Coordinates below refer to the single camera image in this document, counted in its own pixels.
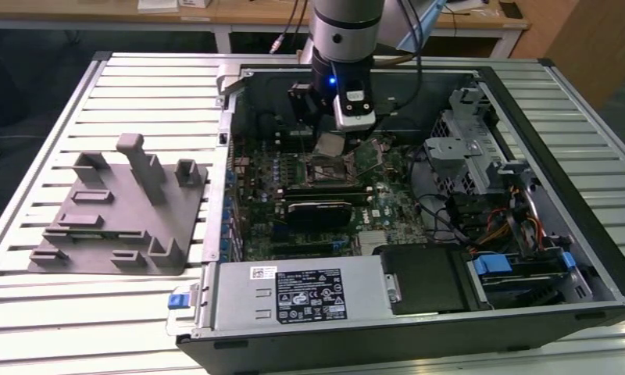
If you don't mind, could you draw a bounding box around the perforated metal drive cage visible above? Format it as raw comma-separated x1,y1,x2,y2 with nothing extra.
424,87,508,196

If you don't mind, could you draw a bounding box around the wooden desk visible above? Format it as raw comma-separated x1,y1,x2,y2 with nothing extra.
0,0,532,59

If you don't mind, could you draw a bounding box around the grey parts rack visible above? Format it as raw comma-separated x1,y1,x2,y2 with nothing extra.
26,132,212,277

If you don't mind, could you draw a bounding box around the blue disk carrier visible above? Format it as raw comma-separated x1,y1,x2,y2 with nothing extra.
473,252,514,277

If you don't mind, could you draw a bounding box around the white silver wrist camera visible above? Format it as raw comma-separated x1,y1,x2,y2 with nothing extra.
332,80,380,132

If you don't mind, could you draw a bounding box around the black plastic shroud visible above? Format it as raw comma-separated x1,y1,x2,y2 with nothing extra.
372,244,494,316

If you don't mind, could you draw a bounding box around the black PC case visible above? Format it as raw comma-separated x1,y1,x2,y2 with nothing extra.
174,64,625,375

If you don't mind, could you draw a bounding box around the silver power supply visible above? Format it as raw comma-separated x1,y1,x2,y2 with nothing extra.
208,259,398,334

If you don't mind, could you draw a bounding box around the silver square CPU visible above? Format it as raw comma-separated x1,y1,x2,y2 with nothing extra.
313,133,346,157

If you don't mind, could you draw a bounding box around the wooden cabinet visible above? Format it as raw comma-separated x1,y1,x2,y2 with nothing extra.
509,0,625,114

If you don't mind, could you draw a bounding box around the CPU socket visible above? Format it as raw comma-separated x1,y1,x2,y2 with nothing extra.
302,154,356,185

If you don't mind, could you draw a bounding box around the black graphics card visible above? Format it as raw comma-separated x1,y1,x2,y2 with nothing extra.
284,201,352,228

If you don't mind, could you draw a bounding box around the black cable with silver plug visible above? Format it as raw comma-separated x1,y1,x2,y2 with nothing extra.
269,0,304,54

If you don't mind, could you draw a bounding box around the silver finned heat sink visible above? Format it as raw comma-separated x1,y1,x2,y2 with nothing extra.
357,229,400,248

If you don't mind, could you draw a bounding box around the green motherboard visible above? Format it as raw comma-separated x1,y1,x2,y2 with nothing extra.
222,128,433,263

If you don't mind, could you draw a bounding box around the black camera cable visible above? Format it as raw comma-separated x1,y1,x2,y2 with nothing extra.
382,0,428,118

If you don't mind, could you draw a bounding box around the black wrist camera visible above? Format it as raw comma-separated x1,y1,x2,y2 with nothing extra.
286,80,322,130

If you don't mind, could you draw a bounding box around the metal socket cover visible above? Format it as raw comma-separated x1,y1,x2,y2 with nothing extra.
346,134,393,176

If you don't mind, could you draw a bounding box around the orange yellow wire bundle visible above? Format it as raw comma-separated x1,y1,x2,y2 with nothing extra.
468,206,546,251

